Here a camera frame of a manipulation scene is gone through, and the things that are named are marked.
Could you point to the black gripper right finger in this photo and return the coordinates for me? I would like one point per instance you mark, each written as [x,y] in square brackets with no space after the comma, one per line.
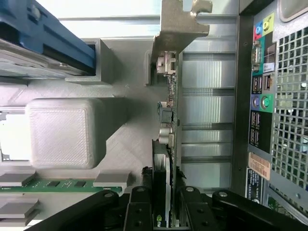
[199,211]

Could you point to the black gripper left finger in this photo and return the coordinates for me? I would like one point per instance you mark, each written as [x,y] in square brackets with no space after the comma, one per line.
[139,211]

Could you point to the grey plastic parts rack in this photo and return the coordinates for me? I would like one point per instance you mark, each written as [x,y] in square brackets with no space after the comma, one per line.
[125,144]

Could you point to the green RAM stick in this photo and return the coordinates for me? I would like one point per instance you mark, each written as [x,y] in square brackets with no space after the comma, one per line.
[60,185]

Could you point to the open black PC case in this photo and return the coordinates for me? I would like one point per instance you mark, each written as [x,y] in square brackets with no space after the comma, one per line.
[288,120]

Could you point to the silver CPU chip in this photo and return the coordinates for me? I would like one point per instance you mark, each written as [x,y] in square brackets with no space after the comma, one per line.
[14,137]

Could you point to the hard disk in blue carrier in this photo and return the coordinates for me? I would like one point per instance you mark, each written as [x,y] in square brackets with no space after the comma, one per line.
[48,36]

